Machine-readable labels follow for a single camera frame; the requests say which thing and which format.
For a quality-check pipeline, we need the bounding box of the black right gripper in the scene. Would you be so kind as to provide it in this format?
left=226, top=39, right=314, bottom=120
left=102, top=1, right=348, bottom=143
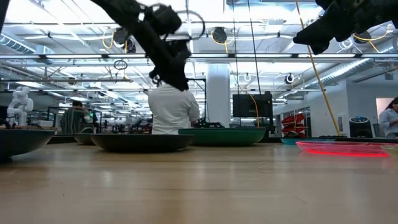
left=292, top=0, right=374, bottom=55

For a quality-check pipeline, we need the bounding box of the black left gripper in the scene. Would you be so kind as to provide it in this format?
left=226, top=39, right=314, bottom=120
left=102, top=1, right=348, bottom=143
left=136, top=23, right=192, bottom=91

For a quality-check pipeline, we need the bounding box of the dark blue-grey plastic plate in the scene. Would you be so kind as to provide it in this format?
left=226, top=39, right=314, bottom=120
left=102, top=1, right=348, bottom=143
left=0, top=128, right=55, bottom=161
left=90, top=133, right=196, bottom=154

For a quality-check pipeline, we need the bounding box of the small translucent blue plate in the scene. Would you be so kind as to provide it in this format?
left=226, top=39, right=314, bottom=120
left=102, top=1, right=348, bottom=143
left=279, top=138, right=336, bottom=146

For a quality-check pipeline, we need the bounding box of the small black plastic plate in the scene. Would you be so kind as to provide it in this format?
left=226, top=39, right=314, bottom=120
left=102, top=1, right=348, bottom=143
left=73, top=133, right=96, bottom=146

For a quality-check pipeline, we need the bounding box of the small translucent pink plate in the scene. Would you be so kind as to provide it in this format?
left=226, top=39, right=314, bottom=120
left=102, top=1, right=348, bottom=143
left=295, top=141, right=398, bottom=158

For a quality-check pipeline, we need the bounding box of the small translucent green plate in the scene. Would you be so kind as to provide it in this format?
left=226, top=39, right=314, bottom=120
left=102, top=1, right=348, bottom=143
left=380, top=145, right=398, bottom=158

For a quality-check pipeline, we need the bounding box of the person in white top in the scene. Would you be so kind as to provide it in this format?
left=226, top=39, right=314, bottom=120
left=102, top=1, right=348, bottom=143
left=147, top=81, right=200, bottom=135

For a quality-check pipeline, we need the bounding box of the white round column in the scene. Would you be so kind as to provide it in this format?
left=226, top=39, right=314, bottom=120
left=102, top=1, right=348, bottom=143
left=206, top=63, right=231, bottom=128

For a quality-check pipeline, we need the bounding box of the black monitor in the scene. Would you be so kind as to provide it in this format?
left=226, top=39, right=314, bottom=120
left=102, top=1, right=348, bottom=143
left=232, top=91, right=274, bottom=118

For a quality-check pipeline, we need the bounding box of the large green plastic plate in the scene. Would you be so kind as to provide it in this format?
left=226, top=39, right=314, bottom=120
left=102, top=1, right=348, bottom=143
left=178, top=127, right=267, bottom=147

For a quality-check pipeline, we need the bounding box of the red shelf rack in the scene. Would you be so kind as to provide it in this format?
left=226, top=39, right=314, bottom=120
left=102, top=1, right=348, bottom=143
left=280, top=113, right=307, bottom=135

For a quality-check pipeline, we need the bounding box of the black round bin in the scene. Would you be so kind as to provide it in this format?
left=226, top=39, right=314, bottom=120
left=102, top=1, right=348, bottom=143
left=348, top=116, right=374, bottom=139

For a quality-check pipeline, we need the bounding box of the person in light blue top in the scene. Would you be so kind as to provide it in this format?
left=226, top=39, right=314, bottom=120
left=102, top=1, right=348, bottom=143
left=378, top=97, right=398, bottom=139

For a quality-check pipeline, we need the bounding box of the seated person in striped top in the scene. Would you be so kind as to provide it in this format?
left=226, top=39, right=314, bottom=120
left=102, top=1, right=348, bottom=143
left=59, top=100, right=91, bottom=135

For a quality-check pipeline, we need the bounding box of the wooden workbench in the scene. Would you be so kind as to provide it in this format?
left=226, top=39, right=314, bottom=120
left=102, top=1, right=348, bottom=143
left=0, top=123, right=58, bottom=131

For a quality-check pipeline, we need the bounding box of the black station frame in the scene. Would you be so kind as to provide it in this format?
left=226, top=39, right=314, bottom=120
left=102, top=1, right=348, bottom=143
left=187, top=77, right=208, bottom=121

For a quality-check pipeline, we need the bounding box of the hanging black cable loop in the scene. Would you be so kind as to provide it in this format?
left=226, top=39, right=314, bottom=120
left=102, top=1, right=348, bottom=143
left=113, top=59, right=129, bottom=71

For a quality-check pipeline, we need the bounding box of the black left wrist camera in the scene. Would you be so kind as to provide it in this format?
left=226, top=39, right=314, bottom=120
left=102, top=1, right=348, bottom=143
left=151, top=3, right=183, bottom=35

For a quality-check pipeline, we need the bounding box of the black ceiling cable reel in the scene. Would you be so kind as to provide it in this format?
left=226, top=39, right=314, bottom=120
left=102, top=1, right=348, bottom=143
left=212, top=26, right=228, bottom=44
left=112, top=27, right=137, bottom=54

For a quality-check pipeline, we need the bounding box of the thin black hanging cable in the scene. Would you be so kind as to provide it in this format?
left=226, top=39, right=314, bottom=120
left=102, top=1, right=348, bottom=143
left=231, top=0, right=241, bottom=94

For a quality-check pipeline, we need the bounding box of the thin yellow cable by monitor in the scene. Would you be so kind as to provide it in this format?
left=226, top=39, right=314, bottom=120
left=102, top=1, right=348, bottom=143
left=248, top=93, right=261, bottom=128

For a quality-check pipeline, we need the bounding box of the black aluminium table frame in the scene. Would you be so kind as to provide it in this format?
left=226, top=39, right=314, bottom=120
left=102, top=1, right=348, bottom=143
left=46, top=134, right=398, bottom=146

